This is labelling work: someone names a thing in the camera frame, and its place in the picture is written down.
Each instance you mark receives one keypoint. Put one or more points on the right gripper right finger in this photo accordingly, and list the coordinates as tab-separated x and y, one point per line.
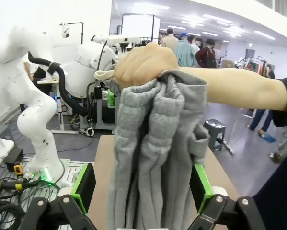
203	191

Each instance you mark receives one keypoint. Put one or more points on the white lit panel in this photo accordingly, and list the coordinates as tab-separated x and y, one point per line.
138	26

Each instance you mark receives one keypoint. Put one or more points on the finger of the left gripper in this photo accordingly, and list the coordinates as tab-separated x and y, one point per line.
111	98

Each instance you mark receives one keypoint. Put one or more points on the person's right hand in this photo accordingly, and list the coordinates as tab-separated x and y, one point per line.
145	64

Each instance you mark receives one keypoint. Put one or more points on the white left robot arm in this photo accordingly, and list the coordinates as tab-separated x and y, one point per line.
35	119

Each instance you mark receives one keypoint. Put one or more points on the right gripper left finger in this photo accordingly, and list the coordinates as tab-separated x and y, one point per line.
84	189

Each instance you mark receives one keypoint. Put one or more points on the operator in dark clothes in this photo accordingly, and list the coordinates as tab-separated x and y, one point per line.
41	74

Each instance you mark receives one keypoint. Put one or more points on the seated person dark clothes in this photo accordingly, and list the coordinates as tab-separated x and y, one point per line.
269	72

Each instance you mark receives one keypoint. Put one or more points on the white camera on black frame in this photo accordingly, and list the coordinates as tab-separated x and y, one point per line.
66	31

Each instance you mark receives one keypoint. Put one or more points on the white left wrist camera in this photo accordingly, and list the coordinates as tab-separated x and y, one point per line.
121	39

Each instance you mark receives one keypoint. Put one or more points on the grey plastic stool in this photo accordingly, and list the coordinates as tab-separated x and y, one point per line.
215	127

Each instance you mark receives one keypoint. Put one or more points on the mannequin teal shirt blue cap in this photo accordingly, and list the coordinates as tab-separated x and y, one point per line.
185	52

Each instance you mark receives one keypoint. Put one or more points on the grey training pants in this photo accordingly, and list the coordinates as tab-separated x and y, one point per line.
152	143

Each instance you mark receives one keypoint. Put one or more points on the clothes rack with garments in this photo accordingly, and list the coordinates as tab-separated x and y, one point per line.
252	65

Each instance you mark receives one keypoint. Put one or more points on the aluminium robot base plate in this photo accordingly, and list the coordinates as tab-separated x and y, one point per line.
69	167

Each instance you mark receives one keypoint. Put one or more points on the white office desk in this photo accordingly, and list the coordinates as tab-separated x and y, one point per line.
48	81

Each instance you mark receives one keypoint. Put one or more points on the mannequin dark red jacket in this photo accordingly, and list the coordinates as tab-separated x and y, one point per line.
206	56

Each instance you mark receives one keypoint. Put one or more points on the person in black T-shirt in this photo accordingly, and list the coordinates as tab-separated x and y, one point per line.
282	191

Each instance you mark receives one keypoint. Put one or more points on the dark blue jeans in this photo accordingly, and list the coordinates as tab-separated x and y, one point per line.
265	119

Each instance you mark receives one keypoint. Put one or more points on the person's right forearm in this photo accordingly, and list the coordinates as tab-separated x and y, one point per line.
229	88

